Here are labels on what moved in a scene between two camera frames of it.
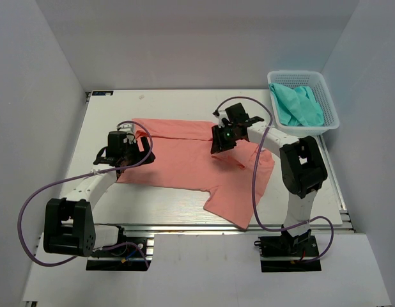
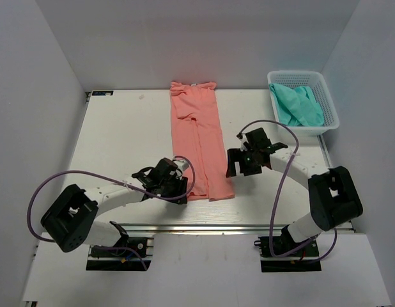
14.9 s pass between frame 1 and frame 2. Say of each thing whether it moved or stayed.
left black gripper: moved
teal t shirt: stayed
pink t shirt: moved
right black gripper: moved
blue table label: stayed
